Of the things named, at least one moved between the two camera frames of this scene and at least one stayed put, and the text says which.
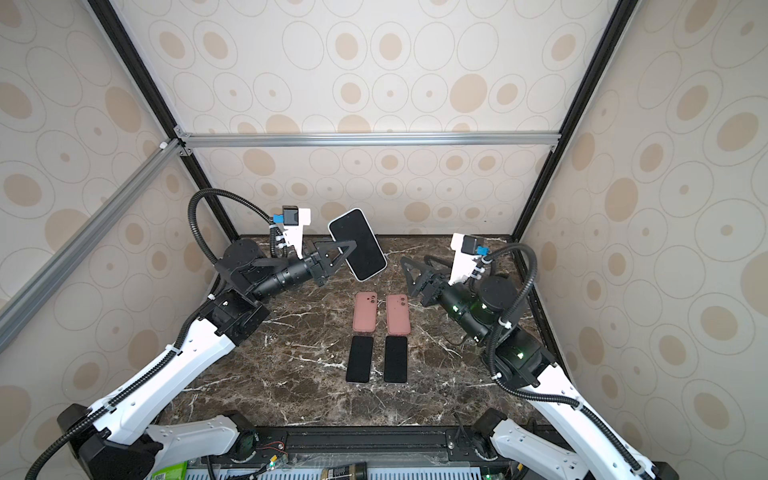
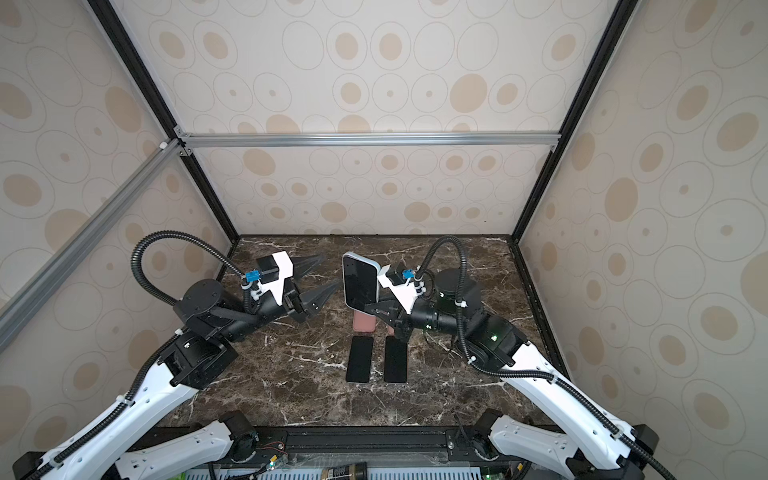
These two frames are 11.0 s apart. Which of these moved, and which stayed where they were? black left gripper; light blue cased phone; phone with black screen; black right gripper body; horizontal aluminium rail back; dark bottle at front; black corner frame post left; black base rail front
Moved: black left gripper; black right gripper body; light blue cased phone
Stayed: black corner frame post left; phone with black screen; dark bottle at front; black base rail front; horizontal aluminium rail back
